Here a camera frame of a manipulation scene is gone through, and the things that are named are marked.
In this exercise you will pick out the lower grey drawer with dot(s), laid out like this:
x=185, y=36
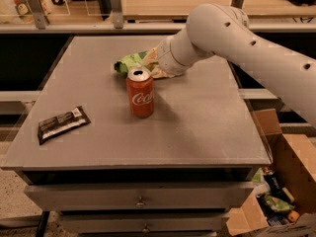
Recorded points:
x=148, y=222

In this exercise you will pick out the green snack pack in box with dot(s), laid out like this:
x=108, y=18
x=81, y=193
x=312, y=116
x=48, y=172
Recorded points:
x=277, y=204

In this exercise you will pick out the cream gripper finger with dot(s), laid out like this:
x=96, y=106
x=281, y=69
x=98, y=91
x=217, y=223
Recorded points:
x=158, y=72
x=150, y=60

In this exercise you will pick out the green rice chip bag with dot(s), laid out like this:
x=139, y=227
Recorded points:
x=125, y=64

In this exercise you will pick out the white snack bag background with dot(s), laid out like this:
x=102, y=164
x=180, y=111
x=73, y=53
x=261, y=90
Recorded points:
x=15, y=12

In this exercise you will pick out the grey drawer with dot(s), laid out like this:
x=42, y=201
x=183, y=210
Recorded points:
x=75, y=197
x=148, y=222

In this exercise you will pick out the left metal bracket post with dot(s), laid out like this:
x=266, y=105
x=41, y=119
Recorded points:
x=38, y=13

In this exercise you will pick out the cardboard box with snacks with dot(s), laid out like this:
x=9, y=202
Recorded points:
x=294, y=160

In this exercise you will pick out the upper grey drawer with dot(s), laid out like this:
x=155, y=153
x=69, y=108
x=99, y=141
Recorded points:
x=75, y=197

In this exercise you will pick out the middle metal bracket post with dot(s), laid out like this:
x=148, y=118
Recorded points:
x=118, y=20

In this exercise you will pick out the black snack bar wrapper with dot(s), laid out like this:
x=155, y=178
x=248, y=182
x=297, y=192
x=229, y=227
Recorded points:
x=55, y=126

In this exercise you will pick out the red coke can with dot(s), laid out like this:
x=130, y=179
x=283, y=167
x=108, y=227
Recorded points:
x=139, y=83

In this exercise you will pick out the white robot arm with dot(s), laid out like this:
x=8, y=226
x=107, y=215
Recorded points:
x=212, y=30

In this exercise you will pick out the dark bottle in box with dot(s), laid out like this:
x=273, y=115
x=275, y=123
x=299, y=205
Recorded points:
x=277, y=189

